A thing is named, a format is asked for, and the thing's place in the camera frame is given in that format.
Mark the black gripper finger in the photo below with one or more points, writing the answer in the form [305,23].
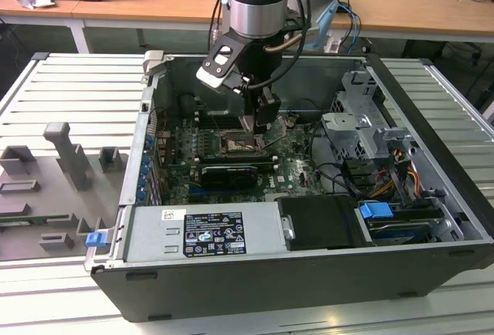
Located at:
[250,101]
[267,113]

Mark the silver square CPU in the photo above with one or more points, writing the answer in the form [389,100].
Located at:
[247,124]

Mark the thin metal locking lever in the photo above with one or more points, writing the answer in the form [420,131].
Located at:
[211,119]

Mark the RAM slot with white clips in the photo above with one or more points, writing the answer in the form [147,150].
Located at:
[231,159]
[224,114]
[275,165]
[224,120]

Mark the CPU socket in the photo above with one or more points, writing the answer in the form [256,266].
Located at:
[233,145]

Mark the blue expansion slot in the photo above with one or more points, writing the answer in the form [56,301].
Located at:
[198,192]

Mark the green motherboard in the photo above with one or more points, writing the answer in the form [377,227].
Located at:
[297,165]

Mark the black graphics card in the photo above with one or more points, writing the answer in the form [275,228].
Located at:
[227,176]

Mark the silver metal drive cage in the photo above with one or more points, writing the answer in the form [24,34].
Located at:
[347,126]

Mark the pale blue teach pendant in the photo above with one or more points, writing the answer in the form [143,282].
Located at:
[326,18]

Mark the gray plastic case latch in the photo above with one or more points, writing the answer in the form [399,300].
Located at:
[154,61]

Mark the black plastic shroud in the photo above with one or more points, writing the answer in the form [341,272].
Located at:
[320,223]

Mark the hard disk in blue carrier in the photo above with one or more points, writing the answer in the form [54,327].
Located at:
[374,210]

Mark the silver power supply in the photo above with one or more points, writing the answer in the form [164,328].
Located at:
[154,234]

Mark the black PC case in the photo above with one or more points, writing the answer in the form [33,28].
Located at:
[270,288]

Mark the blue plastic case latch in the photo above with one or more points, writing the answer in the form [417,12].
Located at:
[95,239]

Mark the gray parts rack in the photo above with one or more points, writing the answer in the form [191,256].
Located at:
[46,192]

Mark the green RAM stick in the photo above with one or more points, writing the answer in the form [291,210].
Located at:
[34,219]

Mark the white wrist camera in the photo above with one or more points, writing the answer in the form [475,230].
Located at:
[210,75]

